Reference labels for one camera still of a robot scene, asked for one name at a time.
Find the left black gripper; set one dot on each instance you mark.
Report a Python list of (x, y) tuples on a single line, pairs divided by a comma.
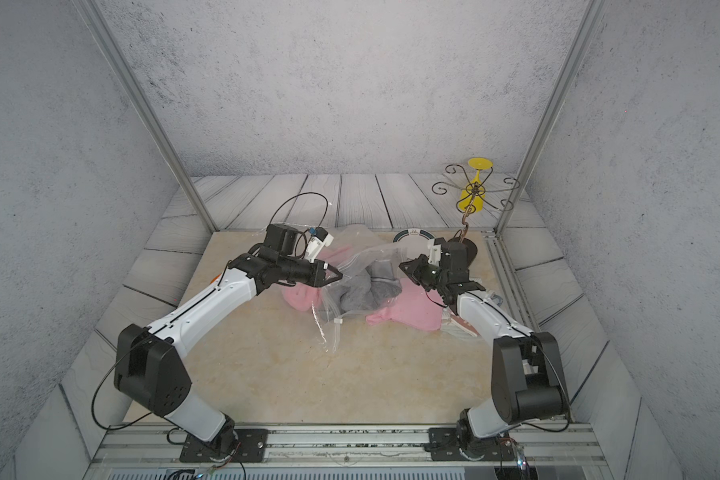
[(318, 278)]

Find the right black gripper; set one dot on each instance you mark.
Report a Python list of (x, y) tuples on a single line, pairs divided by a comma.
[(419, 263)]

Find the grey fluffy towel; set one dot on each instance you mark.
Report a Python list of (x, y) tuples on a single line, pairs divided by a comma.
[(370, 288)]

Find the clear plastic vacuum bag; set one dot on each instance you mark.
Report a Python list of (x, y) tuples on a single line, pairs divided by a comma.
[(361, 237)]

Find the pink fluffy towel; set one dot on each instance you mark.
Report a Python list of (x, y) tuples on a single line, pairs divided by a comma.
[(413, 307)]

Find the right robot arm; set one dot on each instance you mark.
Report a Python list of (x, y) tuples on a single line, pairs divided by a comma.
[(527, 378)]

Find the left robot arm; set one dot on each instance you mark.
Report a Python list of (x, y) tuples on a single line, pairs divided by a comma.
[(149, 366)]

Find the patterned multicolour folded towel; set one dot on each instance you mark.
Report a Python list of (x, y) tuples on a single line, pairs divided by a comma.
[(457, 328)]

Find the white plate green red rim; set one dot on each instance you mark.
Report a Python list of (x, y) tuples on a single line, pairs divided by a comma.
[(413, 233)]

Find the yellow plastic goblet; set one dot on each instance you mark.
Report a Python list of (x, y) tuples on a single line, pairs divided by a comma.
[(472, 198)]

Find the metal cup stand dark base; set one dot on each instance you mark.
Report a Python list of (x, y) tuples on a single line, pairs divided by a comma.
[(441, 187)]

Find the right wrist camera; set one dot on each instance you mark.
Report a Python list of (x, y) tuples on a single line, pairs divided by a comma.
[(434, 250)]

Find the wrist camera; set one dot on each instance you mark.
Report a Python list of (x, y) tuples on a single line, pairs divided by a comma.
[(319, 239), (434, 250)]

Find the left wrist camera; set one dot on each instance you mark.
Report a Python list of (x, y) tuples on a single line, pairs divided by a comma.
[(319, 239)]

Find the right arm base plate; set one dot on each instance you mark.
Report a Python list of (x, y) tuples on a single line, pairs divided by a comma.
[(474, 445)]

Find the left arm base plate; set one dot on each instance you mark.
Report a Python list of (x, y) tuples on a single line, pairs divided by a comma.
[(246, 445)]

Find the aluminium mounting rail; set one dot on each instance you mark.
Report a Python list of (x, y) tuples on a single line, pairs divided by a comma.
[(345, 451)]

